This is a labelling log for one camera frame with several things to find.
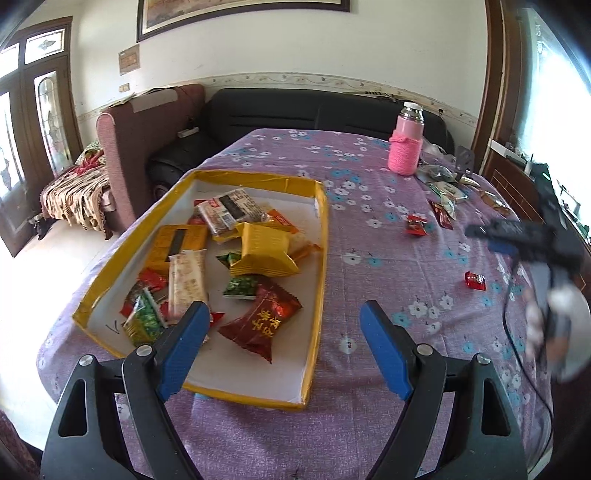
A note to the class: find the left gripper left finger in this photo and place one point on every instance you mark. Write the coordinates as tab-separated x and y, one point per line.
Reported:
151	375

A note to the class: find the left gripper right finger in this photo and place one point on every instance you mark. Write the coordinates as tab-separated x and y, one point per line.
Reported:
417	374

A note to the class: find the green pea snack packet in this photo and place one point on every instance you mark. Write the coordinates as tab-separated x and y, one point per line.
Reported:
144	325

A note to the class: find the beige cake bar packet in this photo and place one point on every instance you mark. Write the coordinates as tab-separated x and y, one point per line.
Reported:
186	282

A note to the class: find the dark red jujube snack packet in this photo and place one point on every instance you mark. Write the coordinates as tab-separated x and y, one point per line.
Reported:
255	330

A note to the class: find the yellow box packet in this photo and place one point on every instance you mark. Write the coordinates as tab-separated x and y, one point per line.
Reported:
170	240

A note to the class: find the yellow snack packet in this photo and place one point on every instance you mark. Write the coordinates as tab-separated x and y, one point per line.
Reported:
264	252

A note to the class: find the clear biscuit pack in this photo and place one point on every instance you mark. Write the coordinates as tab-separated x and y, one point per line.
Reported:
223	212

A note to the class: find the orange cracker pack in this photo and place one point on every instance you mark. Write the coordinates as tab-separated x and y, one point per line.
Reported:
276	220

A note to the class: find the small red candy far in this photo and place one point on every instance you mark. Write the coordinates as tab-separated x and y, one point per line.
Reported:
475	281

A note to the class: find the black phone stand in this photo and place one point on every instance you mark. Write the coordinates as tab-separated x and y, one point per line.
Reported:
465	162

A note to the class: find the red candy right of crackers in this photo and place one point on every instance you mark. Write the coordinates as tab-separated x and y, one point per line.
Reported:
416	226

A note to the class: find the purple floral tablecloth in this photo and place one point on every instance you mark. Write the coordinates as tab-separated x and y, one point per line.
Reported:
322	409

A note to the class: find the pink knit-sleeved thermos bottle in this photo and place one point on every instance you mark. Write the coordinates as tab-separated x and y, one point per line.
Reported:
407	140

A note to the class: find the patterned blanket couch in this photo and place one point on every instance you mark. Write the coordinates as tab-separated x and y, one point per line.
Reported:
75	196

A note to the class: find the black sofa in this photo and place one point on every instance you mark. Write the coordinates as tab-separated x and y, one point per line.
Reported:
234	112

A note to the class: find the maroon armchair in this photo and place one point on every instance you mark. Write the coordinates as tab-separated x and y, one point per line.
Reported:
130	131

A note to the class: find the wooden glass door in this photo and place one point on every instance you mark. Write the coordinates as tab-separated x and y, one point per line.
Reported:
40	137

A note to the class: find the framed wall painting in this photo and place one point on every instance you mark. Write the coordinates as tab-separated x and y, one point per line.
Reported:
158	16

